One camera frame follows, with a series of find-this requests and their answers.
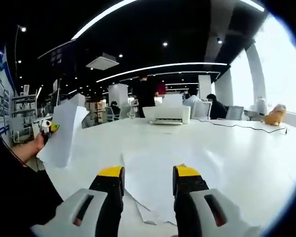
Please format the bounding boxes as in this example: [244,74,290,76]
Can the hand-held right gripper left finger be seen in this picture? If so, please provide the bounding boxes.
[31,165,126,237]

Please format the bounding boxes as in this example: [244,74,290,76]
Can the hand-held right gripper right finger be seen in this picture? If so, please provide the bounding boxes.
[172,164,261,237]

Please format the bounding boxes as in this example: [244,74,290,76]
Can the white paper sheet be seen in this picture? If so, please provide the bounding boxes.
[36,93,90,169]

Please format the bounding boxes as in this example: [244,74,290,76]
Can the white printing paper sheets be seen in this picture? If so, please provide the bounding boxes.
[120,148,269,226]

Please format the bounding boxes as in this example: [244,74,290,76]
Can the person's left hand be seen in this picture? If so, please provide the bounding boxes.
[34,134,49,156]

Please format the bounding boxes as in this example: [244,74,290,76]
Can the white mesh office chair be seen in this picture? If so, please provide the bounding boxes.
[225,105,245,121]
[10,116,35,144]
[191,101,212,121]

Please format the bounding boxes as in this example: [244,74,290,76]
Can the grey metal shelf rack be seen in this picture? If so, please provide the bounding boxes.
[11,95,37,118]

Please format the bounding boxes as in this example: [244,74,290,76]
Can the hanging dark display screen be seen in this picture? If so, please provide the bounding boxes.
[50,48,64,65]

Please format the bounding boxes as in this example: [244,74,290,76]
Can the white ceiling air conditioner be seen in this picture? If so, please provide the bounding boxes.
[85,52,120,71]

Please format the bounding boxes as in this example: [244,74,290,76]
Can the white table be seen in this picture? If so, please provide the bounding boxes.
[39,117,296,237]

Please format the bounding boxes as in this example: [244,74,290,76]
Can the white printer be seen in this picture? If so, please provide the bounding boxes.
[142,95,191,126]

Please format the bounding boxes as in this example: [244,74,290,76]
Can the wide ceiling light strip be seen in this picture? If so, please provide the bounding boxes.
[71,0,139,40]

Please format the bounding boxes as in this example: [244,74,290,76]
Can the orange plush toy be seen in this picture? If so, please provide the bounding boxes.
[262,104,287,127]

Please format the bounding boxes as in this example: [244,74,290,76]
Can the white round appliance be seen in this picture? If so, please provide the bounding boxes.
[257,97,269,115]

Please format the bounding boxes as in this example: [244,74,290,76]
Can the long curved ceiling light strip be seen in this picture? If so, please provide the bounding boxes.
[96,63,228,82]

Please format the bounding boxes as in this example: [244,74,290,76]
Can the group of ceiling spotlights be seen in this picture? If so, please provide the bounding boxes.
[0,26,223,79]

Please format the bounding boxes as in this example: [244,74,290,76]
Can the blue white wall display board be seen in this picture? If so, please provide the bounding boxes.
[0,46,17,135]

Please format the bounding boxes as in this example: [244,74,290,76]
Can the black cable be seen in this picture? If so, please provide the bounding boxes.
[191,118,287,135]

